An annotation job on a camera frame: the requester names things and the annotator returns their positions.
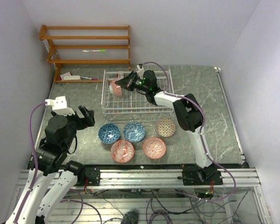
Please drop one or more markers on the pink white marker pen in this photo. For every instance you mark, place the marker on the pink white marker pen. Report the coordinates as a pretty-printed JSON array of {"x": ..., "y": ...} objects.
[{"x": 89, "y": 78}]

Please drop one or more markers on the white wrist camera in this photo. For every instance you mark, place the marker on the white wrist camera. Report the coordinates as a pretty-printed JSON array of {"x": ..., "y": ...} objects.
[
  {"x": 139, "y": 69},
  {"x": 60, "y": 105}
]

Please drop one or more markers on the red swirl pattern bowl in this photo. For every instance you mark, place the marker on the red swirl pattern bowl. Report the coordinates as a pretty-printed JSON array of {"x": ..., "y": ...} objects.
[{"x": 122, "y": 151}]

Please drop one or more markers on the pink floral pattern bowl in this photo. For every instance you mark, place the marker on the pink floral pattern bowl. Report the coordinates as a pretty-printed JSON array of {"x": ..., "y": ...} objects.
[{"x": 115, "y": 89}]

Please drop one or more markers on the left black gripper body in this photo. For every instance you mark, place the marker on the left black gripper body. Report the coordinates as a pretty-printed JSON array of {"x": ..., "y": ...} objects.
[{"x": 78, "y": 123}]

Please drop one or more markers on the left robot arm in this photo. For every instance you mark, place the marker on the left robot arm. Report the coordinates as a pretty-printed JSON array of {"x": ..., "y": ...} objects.
[{"x": 37, "y": 201}]

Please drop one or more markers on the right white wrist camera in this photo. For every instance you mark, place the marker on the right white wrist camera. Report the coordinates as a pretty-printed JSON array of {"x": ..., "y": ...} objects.
[{"x": 139, "y": 69}]

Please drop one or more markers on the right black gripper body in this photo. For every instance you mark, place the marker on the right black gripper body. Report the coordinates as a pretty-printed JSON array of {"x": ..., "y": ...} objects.
[{"x": 139, "y": 85}]

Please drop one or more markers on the blue triangle pattern bowl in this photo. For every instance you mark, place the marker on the blue triangle pattern bowl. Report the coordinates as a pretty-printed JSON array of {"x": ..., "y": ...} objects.
[{"x": 109, "y": 133}]

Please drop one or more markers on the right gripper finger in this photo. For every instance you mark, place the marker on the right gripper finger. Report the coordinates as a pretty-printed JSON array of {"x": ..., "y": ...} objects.
[
  {"x": 124, "y": 83},
  {"x": 131, "y": 77}
]

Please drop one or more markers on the white eraser block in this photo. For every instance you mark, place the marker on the white eraser block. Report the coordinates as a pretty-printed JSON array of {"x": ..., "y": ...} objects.
[{"x": 69, "y": 77}]

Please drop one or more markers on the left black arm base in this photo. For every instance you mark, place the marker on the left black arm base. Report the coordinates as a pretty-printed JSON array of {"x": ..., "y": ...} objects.
[{"x": 92, "y": 176}]

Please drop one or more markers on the white wire dish rack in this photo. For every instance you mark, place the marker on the white wire dish rack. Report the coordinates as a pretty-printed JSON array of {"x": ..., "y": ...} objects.
[{"x": 130, "y": 102}]

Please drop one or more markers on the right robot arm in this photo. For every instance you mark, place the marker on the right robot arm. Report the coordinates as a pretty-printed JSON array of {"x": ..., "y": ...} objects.
[{"x": 189, "y": 115}]

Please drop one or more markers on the brown lattice pattern bowl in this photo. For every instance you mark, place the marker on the brown lattice pattern bowl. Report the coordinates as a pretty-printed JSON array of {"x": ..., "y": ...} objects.
[{"x": 165, "y": 127}]

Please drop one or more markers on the aluminium rail frame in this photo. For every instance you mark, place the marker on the aluminium rail frame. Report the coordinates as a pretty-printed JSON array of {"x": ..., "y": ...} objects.
[{"x": 160, "y": 198}]

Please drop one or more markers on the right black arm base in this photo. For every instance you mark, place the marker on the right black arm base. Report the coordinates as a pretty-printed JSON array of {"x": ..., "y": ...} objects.
[{"x": 198, "y": 177}]

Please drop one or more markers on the green white marker pen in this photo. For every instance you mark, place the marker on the green white marker pen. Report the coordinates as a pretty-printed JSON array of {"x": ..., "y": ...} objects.
[{"x": 95, "y": 50}]

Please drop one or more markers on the wooden shelf rack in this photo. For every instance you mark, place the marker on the wooden shelf rack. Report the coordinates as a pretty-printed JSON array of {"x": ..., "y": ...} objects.
[{"x": 86, "y": 45}]

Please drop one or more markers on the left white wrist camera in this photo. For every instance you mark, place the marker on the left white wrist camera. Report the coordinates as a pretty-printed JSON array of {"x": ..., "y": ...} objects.
[{"x": 60, "y": 105}]

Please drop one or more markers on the blue wave pattern bowl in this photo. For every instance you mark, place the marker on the blue wave pattern bowl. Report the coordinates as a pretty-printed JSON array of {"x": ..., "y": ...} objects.
[{"x": 134, "y": 132}]

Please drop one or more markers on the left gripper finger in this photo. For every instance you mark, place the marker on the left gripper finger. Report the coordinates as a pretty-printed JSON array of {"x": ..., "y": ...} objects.
[
  {"x": 84, "y": 111},
  {"x": 91, "y": 119}
]

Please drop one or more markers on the red circle pattern bowl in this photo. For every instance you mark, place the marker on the red circle pattern bowl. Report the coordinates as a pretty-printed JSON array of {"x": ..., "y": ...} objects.
[{"x": 154, "y": 148}]

